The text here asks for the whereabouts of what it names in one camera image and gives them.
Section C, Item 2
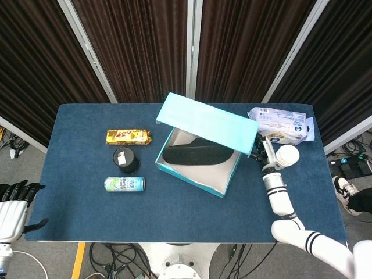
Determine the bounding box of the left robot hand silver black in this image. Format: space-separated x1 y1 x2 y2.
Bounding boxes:
0 179 49 242

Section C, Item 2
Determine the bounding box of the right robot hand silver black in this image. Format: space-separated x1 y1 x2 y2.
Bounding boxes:
250 133 281 174

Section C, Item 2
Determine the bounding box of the black shoe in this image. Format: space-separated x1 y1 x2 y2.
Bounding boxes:
162 137 235 167

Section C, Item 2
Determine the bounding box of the turquoise cardboard box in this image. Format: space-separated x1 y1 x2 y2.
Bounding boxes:
155 92 260 199

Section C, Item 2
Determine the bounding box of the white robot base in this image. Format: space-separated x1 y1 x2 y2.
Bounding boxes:
138 242 221 279

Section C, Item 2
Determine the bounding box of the white paper cup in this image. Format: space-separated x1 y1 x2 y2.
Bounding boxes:
274 144 301 171

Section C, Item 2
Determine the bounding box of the white wet wipes package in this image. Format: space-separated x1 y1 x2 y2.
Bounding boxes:
247 106 315 146

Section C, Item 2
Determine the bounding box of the yellow floor tape strip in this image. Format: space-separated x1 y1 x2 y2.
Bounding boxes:
70 242 87 279

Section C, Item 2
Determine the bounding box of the white black sneaker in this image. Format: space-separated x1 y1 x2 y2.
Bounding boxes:
332 175 364 216

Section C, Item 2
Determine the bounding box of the black trouser leg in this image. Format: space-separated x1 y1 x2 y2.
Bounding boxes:
347 188 372 215

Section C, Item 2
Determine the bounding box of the dark brown pleated curtain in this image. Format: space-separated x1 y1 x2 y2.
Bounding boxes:
269 0 372 146
71 0 188 104
195 0 317 104
0 0 112 148

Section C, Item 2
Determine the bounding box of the dark blue table mat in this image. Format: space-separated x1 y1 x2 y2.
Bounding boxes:
24 103 348 244

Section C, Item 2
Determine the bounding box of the green blue drink can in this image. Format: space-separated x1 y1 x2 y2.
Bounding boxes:
103 176 146 194

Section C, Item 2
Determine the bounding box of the black cylindrical can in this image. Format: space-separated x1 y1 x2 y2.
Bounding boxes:
112 146 141 174

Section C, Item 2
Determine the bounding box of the yellow snack bar package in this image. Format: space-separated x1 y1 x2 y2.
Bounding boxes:
105 129 153 146

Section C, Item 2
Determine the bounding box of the thin white cable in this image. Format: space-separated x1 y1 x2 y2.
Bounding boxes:
11 249 49 279

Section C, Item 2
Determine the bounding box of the black yellow cable tangle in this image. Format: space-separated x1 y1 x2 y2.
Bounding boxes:
0 124 30 159

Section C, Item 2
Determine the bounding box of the grey metal partition post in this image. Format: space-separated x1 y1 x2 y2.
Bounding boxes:
57 0 119 104
185 0 203 99
261 0 331 104
0 116 49 154
323 115 372 155

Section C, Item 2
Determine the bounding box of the black green cable tangle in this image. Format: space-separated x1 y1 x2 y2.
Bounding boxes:
342 135 372 161

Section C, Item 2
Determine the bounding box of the black cable with plug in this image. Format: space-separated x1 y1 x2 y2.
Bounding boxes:
228 243 254 264

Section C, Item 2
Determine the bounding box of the black cable tangle under table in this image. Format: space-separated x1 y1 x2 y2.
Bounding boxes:
88 242 158 279

